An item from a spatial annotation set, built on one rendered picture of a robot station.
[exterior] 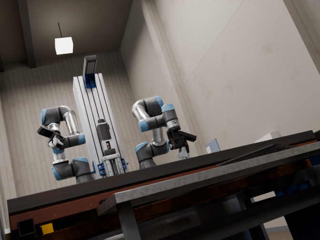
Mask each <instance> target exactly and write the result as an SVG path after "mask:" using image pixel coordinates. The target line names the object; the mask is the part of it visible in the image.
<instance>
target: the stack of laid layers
mask: <svg viewBox="0 0 320 240"><path fill-rule="evenodd" d="M314 138H316V137H315V135H314V133H313V131H312V130H309V131H305V132H301V133H297V134H292V135H289V136H284V137H280V138H275V139H271V140H266V141H262V142H257V143H253V144H249V145H245V146H240V147H236V148H232V149H228V150H222V151H218V152H214V153H210V154H205V155H201V156H197V157H193V158H189V159H184V160H179V161H175V162H170V163H166V164H162V165H158V166H153V167H149V168H145V169H141V170H135V171H131V172H127V173H123V174H118V175H114V176H110V177H105V178H102V179H97V180H92V181H87V182H83V183H79V184H75V185H70V186H67V187H62V188H58V189H54V190H48V191H44V192H40V193H35V194H31V195H27V196H23V197H18V198H14V199H10V200H7V206H8V215H10V214H14V213H18V212H22V211H26V210H31V209H35V208H39V207H43V206H47V205H51V204H54V203H58V202H62V201H66V200H71V199H75V198H79V197H83V196H87V195H91V194H95V193H99V192H103V191H107V190H111V189H115V188H119V187H123V186H127V185H131V184H135V183H139V182H143V181H147V180H151V179H155V178H159V177H163V176H168V175H171V174H175V173H179V172H183V171H187V170H192V169H196V168H200V167H204V166H208V165H211V164H215V163H219V162H223V161H227V160H231V159H233V158H236V157H239V156H241V155H244V154H247V153H249V152H252V151H255V150H258V149H260V148H263V147H266V146H269V145H271V144H274V143H278V142H279V144H281V143H282V144H285V145H288V144H289V145H292V144H296V143H300V142H304V141H308V140H312V139H314ZM9 223H10V217H9ZM10 232H11V234H13V233H12V231H11V225H10Z"/></svg>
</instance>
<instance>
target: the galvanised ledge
mask: <svg viewBox="0 0 320 240"><path fill-rule="evenodd" d="M236 197H237V196H236V193H235V194H232V195H229V196H226V197H223V198H219V199H216V200H212V201H209V202H206V203H203V204H200V205H196V206H193V207H190V208H187V209H183V210H180V211H177V212H174V213H170V214H167V215H164V216H161V217H157V218H154V219H151V220H147V221H144V222H141V223H138V224H137V226H138V228H142V227H145V226H148V225H151V224H154V223H157V222H160V221H163V220H167V219H170V218H173V217H177V216H179V215H182V214H186V213H189V212H192V211H195V210H199V209H202V208H205V207H208V206H211V205H214V204H217V203H220V202H224V201H227V200H231V199H233V198H236ZM122 233H123V231H122V229H119V230H115V231H112V232H108V233H105V234H102V235H99V236H96V237H93V238H89V239H86V240H103V239H107V238H110V237H113V236H116V235H119V234H122Z"/></svg>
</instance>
